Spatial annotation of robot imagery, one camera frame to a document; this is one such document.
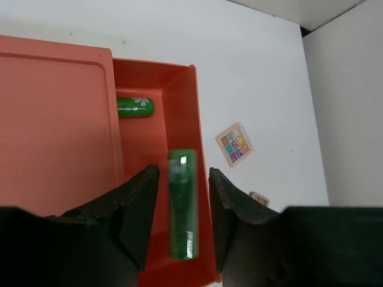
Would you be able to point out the brown gold eyeshadow palette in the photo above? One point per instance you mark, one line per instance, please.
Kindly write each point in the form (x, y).
(257, 197)

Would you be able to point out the salmon top drawer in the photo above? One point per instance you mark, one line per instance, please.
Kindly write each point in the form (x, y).
(175, 124)

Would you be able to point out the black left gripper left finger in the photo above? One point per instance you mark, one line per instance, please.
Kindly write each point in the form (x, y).
(101, 243)

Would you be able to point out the small colourful eyeshadow palette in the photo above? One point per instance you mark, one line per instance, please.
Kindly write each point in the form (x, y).
(235, 144)

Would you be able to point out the green lipstick tube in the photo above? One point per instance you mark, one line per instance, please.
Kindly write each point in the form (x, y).
(183, 207)

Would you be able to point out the three-tier drawer organizer frame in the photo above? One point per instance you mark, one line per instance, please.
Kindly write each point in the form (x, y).
(60, 137)

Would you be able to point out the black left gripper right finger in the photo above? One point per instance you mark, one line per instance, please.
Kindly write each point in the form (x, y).
(301, 246)

